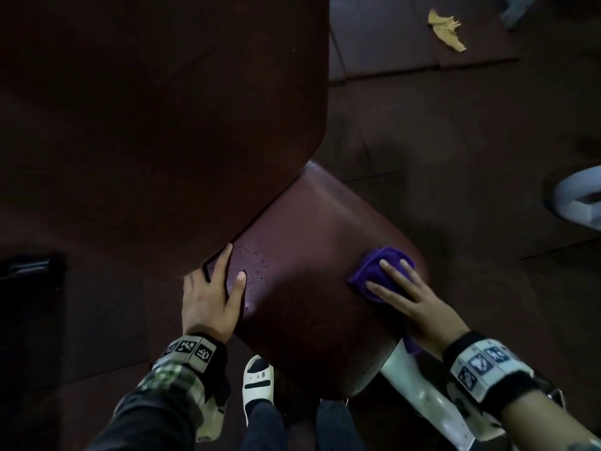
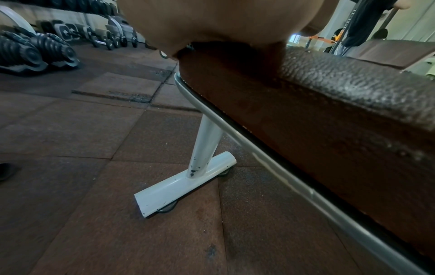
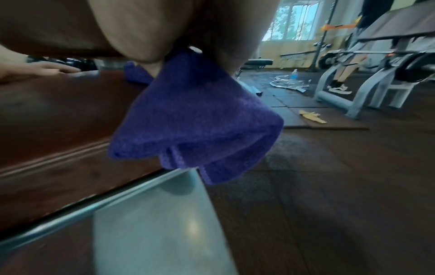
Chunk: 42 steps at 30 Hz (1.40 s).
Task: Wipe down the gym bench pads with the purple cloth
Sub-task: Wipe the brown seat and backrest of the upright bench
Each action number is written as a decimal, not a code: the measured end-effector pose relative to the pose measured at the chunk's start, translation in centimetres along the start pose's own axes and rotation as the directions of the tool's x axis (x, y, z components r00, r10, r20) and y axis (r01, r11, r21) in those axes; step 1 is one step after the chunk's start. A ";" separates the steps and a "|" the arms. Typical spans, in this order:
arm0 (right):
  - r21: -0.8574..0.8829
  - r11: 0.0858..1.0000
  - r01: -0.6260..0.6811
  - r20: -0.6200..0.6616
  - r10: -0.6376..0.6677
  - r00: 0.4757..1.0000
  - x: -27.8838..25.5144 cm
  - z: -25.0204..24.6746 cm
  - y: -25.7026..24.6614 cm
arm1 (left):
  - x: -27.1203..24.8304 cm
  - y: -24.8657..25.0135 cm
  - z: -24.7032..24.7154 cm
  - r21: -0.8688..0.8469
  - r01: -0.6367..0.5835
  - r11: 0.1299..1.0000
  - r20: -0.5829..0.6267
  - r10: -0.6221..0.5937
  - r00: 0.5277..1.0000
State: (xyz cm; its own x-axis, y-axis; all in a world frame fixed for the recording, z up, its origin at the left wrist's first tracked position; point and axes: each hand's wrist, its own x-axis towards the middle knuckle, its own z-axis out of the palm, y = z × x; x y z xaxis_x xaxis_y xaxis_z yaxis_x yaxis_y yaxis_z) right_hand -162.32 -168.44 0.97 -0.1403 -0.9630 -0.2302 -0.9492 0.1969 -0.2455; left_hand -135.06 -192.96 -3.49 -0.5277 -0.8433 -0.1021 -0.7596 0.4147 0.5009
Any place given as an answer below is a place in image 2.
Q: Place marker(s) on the person's left hand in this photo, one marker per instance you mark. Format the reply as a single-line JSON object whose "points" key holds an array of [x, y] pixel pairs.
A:
{"points": [[221, 18]]}

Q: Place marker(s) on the brown pad curl bench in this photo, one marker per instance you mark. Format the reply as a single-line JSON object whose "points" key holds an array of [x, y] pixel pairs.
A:
{"points": [[390, 52]]}

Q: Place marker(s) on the row of grey dumbbells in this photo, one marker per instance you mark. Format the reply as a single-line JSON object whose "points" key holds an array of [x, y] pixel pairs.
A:
{"points": [[115, 32]]}

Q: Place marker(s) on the rack of black dumbbells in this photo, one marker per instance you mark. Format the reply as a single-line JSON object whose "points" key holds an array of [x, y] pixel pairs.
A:
{"points": [[68, 5]]}

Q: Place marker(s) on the heap of large black dumbbells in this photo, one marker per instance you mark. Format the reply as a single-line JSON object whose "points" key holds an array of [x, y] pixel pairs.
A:
{"points": [[27, 53]]}

